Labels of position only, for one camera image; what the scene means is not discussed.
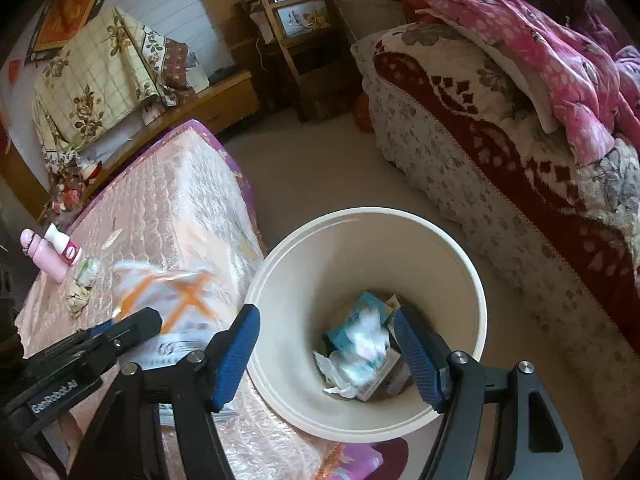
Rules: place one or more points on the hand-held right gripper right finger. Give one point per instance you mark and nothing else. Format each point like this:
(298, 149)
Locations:
(415, 355)

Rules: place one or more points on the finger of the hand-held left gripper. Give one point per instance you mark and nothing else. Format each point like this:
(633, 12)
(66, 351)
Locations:
(135, 325)
(102, 329)

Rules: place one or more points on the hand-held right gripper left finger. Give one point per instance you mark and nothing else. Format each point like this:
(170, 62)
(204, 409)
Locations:
(235, 355)

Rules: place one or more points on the white box with blue print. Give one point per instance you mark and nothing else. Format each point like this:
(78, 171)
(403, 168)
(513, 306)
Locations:
(382, 380)

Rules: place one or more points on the clear plastic bag orange print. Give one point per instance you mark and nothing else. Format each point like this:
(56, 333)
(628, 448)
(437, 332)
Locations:
(185, 300)

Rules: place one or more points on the white tissue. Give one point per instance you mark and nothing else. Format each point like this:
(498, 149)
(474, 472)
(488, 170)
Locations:
(357, 360)

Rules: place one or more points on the cream plastic bucket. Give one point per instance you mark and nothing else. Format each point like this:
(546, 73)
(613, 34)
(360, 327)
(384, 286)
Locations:
(320, 255)

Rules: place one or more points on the crumpled brown paper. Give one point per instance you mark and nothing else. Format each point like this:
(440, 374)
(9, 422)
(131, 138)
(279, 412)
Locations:
(77, 300)

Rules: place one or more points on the green and white wrapper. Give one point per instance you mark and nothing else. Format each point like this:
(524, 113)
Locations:
(87, 272)

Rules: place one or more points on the flat white wrapper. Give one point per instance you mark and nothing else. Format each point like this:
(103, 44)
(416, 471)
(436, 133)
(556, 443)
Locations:
(112, 239)

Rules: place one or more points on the white bottle with pink label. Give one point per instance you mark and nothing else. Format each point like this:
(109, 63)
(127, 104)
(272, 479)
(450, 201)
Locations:
(65, 245)

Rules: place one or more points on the clear bag with red flowers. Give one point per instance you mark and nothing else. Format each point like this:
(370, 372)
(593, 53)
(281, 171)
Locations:
(72, 185)

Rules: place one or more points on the sofa with floral red cover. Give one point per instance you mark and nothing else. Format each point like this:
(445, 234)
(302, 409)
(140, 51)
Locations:
(475, 170)

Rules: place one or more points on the wooden low cabinet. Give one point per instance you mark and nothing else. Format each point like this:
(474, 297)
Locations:
(220, 102)

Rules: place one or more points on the red bag on floor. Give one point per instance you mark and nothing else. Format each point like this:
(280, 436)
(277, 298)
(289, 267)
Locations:
(362, 115)

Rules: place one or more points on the cream floral checked cloth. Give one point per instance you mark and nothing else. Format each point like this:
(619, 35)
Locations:
(95, 70)

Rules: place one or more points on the red paper flag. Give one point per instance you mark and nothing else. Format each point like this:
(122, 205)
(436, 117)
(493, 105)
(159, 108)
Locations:
(14, 71)

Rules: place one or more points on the wooden chair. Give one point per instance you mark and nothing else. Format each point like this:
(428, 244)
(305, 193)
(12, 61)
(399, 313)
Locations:
(305, 65)

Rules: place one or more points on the framed red and gold picture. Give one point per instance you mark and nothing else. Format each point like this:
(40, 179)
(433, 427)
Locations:
(70, 15)

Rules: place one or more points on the pink floral quilt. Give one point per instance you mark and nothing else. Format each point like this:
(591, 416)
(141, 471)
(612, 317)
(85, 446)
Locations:
(550, 60)

